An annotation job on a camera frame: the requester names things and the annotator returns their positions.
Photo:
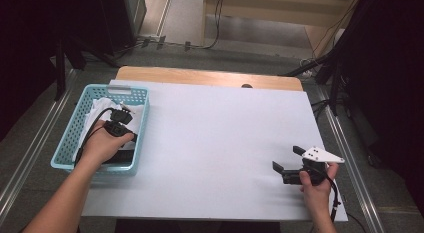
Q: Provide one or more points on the person's right hand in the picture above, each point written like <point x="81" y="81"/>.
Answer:
<point x="316" y="196"/>

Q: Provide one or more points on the person's left hand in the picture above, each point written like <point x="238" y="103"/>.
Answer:
<point x="100" y="146"/>

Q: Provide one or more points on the light wooden furniture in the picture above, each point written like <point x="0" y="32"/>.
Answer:
<point x="283" y="9"/>

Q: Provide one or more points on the white table mat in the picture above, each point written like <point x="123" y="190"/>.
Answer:
<point x="216" y="143"/>

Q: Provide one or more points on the white garment black waistband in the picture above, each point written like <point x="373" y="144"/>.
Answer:
<point x="100" y="104"/>

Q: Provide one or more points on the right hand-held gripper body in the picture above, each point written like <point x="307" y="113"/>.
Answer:
<point x="316" y="159"/>

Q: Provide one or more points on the light blue plastic basket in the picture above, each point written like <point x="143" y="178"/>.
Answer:
<point x="71" y="133"/>

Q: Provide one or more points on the black metal stand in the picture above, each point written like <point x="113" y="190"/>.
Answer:
<point x="61" y="69"/>
<point x="333" y="79"/>

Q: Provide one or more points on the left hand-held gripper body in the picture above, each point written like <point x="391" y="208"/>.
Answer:
<point x="117" y="123"/>

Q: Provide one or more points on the wooden table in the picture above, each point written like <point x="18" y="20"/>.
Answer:
<point x="200" y="76"/>

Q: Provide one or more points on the metal floor rail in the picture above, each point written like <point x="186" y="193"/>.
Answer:
<point x="30" y="153"/>
<point x="358" y="179"/>

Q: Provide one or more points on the dark cabinet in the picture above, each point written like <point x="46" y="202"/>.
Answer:
<point x="100" y="19"/>

